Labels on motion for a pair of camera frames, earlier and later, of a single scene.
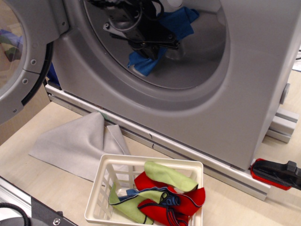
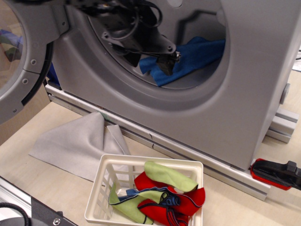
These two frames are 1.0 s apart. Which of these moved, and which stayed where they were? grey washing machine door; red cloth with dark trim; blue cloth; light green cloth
Moved: blue cloth
Stayed: red cloth with dark trim; grey washing machine door; light green cloth
